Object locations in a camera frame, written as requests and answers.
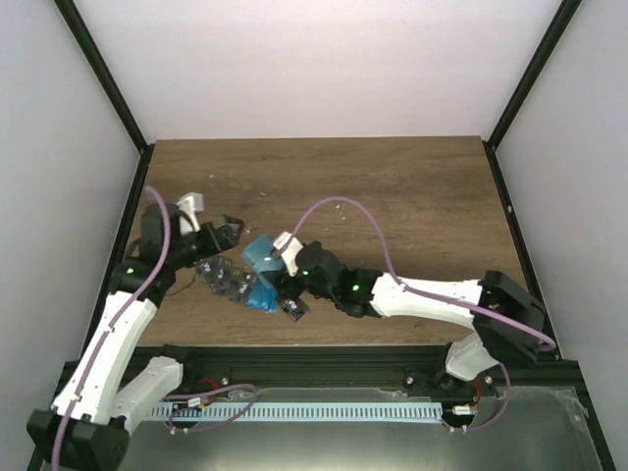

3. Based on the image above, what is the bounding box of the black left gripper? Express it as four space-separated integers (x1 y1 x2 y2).
170 217 246 271

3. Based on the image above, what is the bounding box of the black VIP credit card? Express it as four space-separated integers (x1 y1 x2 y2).
280 298 310 322

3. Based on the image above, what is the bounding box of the blue card holder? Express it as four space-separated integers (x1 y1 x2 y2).
242 235 286 289

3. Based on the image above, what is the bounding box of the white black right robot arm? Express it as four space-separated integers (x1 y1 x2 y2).
267 234 547 395

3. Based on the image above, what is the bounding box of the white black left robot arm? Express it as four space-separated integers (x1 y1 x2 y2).
26 193 244 470

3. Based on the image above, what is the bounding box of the blue credit card pile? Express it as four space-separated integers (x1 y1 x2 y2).
245 281 278 313

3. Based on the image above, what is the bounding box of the black credit card pile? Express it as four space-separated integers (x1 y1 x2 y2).
195 255 257 304

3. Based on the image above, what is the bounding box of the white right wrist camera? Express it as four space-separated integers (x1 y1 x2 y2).
273 232 303 277

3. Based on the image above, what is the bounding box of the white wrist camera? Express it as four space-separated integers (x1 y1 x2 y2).
177 192 204 235
273 232 303 277

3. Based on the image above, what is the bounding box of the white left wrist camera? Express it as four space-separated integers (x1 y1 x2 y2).
177 192 204 235

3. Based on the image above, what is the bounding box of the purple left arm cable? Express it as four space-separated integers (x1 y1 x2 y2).
51 184 257 470

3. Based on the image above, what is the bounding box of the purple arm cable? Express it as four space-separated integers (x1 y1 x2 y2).
288 196 558 434
51 184 257 470

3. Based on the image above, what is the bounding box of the black front frame rail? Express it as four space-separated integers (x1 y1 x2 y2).
61 342 583 393

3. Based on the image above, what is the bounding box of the light blue slotted cable duct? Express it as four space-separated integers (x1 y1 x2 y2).
144 402 443 425

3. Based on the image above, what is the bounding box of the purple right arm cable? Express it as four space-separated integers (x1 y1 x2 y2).
288 196 558 434

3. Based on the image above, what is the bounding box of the black left frame post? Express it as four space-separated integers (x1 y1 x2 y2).
52 0 149 154

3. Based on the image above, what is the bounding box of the black frame post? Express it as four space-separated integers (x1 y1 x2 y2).
485 0 584 148
52 0 149 154

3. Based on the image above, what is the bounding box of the grey metal base plate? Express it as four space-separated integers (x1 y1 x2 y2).
121 388 604 470

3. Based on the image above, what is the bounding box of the black right frame post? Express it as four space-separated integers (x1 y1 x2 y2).
485 0 584 148

